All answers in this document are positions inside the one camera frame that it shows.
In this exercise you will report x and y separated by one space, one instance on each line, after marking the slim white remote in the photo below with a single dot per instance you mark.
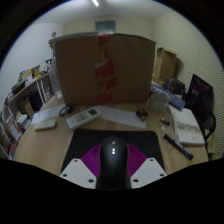
45 125

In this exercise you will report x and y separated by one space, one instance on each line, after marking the clear plastic jar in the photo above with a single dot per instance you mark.
53 83

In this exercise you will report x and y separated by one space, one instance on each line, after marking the ceiling tube light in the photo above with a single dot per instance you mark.
95 2

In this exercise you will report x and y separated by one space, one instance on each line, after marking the round wall clock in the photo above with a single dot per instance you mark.
54 34

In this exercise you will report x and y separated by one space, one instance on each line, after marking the grey window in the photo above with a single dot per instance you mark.
105 26

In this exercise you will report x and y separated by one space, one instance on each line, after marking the small dark clip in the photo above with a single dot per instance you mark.
142 114

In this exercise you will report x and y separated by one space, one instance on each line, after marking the large brown cardboard box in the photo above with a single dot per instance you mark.
80 70

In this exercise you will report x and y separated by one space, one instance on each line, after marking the black marker pen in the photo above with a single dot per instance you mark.
178 146

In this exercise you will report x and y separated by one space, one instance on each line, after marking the small open cardboard box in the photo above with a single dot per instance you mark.
165 65

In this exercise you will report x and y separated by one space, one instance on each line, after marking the white shelf unit with books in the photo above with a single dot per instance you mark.
10 133

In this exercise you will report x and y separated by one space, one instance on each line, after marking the white remote with screen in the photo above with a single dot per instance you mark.
83 117

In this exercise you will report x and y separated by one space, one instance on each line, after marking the brown box under desk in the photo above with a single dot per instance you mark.
25 106

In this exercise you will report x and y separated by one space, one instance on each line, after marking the dark grey computer mouse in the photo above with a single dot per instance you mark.
113 160

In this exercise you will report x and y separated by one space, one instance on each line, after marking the long white side desk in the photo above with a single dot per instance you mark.
25 87

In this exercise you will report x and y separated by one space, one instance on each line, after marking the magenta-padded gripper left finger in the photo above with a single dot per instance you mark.
78 171

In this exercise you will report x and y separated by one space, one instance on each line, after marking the black rectangular mouse pad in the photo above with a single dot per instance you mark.
83 140

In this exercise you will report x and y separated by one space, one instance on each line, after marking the clear plastic container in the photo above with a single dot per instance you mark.
158 101

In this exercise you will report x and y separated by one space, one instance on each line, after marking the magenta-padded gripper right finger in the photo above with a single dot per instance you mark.
148 170

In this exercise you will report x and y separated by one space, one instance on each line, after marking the black bin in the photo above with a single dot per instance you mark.
36 100

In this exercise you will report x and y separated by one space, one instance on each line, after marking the white open notebook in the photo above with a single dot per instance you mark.
186 126

